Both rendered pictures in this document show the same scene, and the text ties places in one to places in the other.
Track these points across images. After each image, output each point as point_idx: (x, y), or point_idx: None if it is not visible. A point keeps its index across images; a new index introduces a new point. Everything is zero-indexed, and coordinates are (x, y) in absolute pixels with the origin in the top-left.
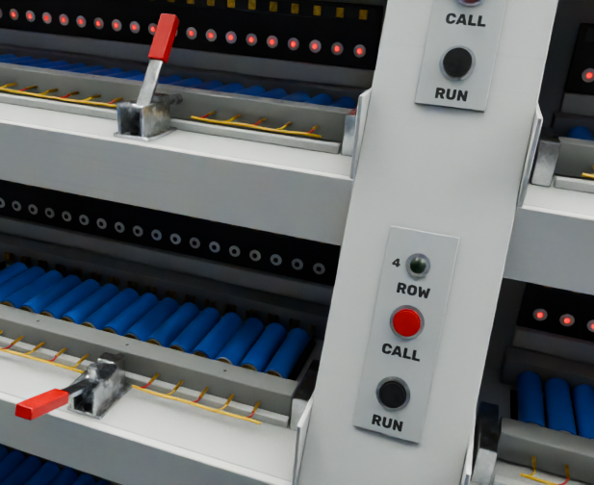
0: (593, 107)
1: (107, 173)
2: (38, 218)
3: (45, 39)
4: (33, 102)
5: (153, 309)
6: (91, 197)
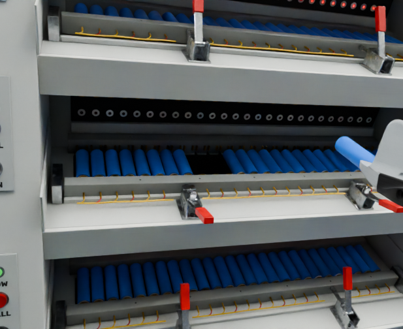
0: None
1: (371, 93)
2: (213, 121)
3: (205, 2)
4: (297, 56)
5: (322, 156)
6: (257, 102)
